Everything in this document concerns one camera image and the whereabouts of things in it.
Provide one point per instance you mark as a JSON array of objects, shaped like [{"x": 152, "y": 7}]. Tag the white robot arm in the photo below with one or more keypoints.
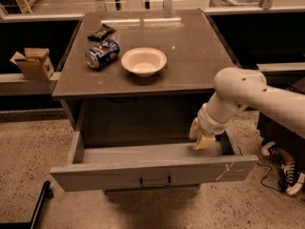
[{"x": 237, "y": 89}]

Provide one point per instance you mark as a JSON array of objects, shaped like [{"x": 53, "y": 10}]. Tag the black snack wrapper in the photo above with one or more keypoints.
[{"x": 101, "y": 34}]

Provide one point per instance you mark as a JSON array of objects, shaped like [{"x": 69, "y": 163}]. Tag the black white sneaker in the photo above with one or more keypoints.
[
  {"x": 292, "y": 179},
  {"x": 269, "y": 148}
]

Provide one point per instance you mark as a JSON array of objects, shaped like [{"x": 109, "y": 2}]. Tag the small cardboard box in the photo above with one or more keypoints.
[{"x": 35, "y": 63}]

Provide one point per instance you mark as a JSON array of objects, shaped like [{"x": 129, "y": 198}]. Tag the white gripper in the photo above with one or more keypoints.
[{"x": 207, "y": 122}]

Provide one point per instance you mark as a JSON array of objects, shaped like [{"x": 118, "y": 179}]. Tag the blue soda can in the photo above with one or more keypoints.
[{"x": 102, "y": 54}]

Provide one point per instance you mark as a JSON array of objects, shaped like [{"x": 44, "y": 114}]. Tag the grey top drawer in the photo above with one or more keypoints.
[{"x": 163, "y": 165}]

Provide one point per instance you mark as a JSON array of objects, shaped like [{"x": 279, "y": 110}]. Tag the black white sneaker left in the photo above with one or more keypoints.
[{"x": 269, "y": 148}]

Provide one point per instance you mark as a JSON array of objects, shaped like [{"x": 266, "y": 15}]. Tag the white paper bowl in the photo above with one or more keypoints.
[{"x": 143, "y": 62}]

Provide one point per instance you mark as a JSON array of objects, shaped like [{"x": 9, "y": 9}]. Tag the grey drawer cabinet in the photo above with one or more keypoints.
[{"x": 112, "y": 108}]

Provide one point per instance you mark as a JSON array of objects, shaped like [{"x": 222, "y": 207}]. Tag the black white sneaker right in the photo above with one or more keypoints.
[{"x": 292, "y": 179}]

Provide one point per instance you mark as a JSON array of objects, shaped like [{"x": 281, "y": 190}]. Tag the black metal stand leg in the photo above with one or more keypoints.
[{"x": 46, "y": 193}]

